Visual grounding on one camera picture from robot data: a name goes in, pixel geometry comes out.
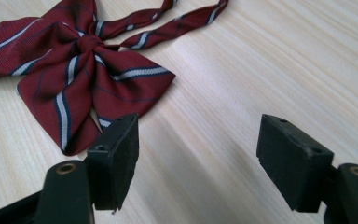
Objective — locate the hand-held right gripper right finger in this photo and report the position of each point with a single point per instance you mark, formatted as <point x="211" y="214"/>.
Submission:
<point x="292" y="161"/>

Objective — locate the red striped bow tie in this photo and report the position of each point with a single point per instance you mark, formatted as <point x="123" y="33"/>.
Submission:
<point x="74" y="77"/>

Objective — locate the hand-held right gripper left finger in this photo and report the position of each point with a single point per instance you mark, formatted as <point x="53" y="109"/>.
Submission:
<point x="115" y="161"/>

